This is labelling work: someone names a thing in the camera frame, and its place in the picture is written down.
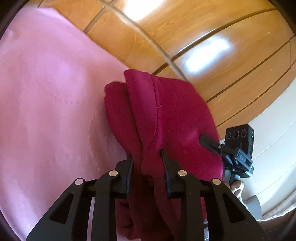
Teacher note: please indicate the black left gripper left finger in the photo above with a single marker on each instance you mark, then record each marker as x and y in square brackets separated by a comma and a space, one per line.
[85, 202]

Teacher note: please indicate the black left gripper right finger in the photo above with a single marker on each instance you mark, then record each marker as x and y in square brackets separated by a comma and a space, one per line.
[228, 218]

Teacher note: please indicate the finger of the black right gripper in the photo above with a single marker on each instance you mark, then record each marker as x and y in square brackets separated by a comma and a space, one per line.
[210, 144]

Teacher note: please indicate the dark red knit garment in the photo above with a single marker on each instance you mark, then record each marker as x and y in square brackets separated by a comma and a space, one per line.
[148, 113]

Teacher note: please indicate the right hand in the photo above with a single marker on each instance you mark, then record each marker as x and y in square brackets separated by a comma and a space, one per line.
[236, 188]

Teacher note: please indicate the pink bed cover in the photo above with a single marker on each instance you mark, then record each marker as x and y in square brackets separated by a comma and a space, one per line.
[53, 121]

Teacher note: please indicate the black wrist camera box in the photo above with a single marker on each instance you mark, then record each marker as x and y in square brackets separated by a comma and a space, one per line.
[242, 137]

